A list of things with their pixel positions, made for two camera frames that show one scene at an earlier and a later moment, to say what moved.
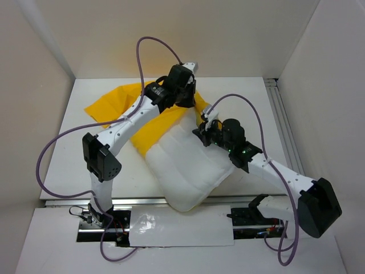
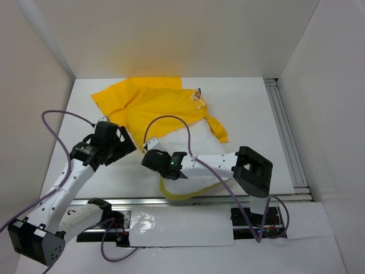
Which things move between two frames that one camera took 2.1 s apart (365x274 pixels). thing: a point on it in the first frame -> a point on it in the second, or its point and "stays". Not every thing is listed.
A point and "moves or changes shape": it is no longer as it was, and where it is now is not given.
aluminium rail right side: x=283 y=125 stays
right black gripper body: x=212 y=135 -> x=163 y=173
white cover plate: x=166 y=226 stays
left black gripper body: x=185 y=97 -> x=118 y=149
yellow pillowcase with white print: x=114 y=105 moves or changes shape
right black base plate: x=250 y=223 stays
